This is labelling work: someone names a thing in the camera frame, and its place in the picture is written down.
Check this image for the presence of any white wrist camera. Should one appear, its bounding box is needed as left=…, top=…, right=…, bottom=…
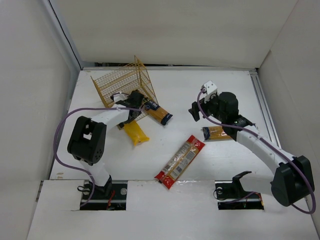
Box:
left=110, top=91, right=129, bottom=103
left=201, top=80, right=219, bottom=103

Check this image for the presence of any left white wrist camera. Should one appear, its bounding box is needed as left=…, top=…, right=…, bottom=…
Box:
left=110, top=91, right=129, bottom=103

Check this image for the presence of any purple cable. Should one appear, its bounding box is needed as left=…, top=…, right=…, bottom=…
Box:
left=196, top=87, right=316, bottom=215
left=53, top=92, right=148, bottom=208

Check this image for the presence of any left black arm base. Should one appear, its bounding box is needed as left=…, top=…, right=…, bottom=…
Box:
left=77, top=180, right=128, bottom=211

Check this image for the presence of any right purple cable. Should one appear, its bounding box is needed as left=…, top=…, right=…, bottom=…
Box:
left=196, top=87, right=316, bottom=215

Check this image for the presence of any aluminium rail right side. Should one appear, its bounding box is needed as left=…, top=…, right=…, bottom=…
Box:
left=248, top=69, right=282, bottom=149

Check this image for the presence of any red white spaghetti bag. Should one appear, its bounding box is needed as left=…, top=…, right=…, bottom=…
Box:
left=154, top=135, right=205, bottom=190

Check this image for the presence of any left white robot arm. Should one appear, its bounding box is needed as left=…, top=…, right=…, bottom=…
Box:
left=67, top=90, right=154, bottom=199

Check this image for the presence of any blue patterned spaghetti bag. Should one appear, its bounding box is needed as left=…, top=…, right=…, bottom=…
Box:
left=201, top=122, right=258, bottom=142

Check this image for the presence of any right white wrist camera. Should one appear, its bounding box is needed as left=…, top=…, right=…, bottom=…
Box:
left=201, top=80, right=219, bottom=103

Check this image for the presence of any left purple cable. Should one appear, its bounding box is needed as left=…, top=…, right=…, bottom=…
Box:
left=53, top=92, right=148, bottom=208

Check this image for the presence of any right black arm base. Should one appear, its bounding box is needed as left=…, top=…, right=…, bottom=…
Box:
left=213, top=180, right=264, bottom=211

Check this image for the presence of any yellow spaghetti bag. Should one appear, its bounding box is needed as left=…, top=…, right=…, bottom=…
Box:
left=123, top=120, right=150, bottom=146

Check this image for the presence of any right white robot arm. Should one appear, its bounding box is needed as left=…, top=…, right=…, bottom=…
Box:
left=188, top=89, right=317, bottom=215

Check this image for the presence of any yellow wire mesh shelf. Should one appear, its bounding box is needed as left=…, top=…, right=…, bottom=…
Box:
left=91, top=56, right=159, bottom=130

